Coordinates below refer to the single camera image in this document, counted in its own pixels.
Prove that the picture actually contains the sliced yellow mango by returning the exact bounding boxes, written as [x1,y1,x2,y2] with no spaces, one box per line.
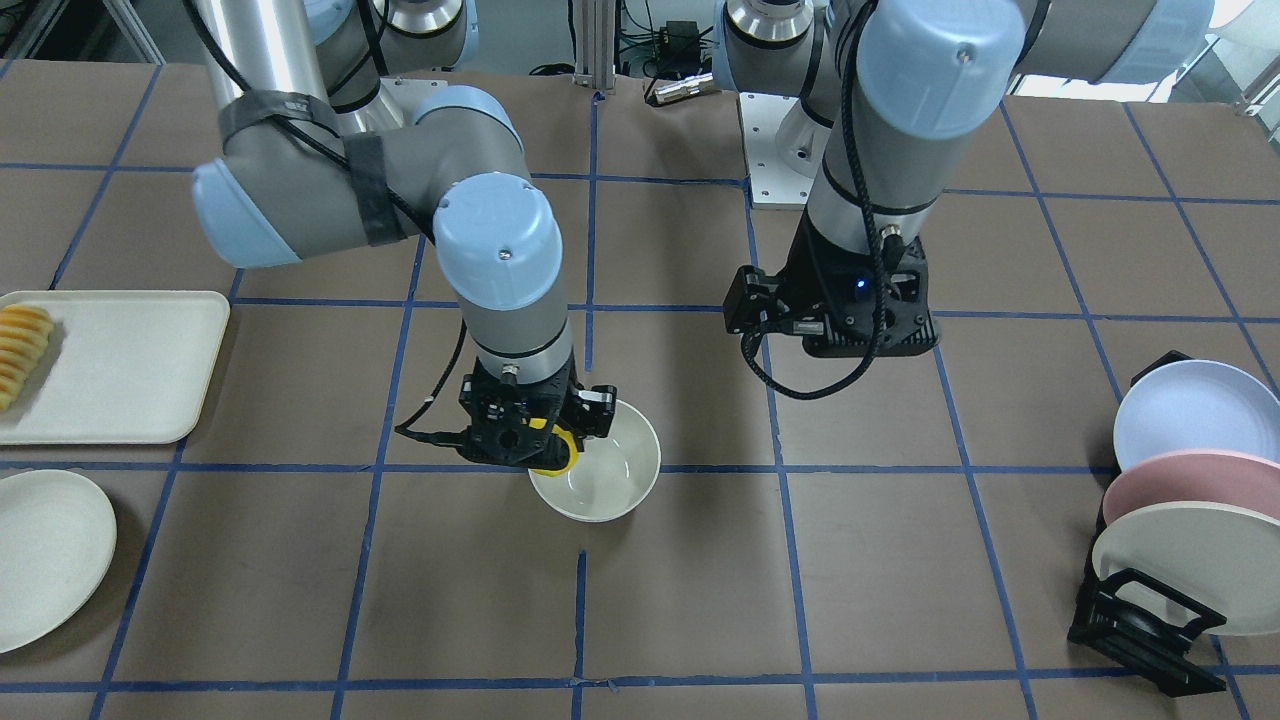
[1,304,55,413]

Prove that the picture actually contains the cream ceramic bowl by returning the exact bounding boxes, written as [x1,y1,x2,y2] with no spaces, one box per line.
[527,400,660,523]

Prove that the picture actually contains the cream plate in rack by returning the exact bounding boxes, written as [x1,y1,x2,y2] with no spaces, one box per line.
[1091,501,1279,635]

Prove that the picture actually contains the cream round plate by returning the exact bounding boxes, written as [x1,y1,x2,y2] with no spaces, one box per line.
[1,469,116,653]

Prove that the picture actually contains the cream rectangular tray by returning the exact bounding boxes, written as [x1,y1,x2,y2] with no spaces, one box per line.
[1,290,230,446]

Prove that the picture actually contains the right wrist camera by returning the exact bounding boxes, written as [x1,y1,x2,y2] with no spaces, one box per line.
[564,386,617,438]

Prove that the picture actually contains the pink plate in rack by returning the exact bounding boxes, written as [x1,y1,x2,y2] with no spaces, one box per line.
[1102,448,1279,523]

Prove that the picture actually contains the blue plate in rack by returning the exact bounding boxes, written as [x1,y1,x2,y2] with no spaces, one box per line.
[1112,359,1279,470]

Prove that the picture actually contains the yellow lemon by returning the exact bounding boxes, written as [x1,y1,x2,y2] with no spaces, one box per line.
[527,418,582,477]

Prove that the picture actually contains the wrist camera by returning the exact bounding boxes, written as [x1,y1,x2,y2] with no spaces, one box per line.
[721,265,796,334]
[564,386,617,438]

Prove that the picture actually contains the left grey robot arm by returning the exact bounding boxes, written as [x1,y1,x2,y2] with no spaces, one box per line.
[713,1,1213,357]

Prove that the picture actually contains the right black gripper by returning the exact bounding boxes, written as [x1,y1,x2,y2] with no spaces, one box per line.
[458,363,576,469]

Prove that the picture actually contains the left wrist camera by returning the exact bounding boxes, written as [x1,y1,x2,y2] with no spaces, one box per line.
[721,265,796,334]

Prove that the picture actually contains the aluminium frame post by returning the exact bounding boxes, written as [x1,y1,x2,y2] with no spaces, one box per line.
[570,0,621,95]

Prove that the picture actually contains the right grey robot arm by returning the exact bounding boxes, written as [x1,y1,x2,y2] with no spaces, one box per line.
[184,1,595,471]

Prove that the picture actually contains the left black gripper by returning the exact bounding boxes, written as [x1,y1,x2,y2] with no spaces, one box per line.
[778,213,940,357]

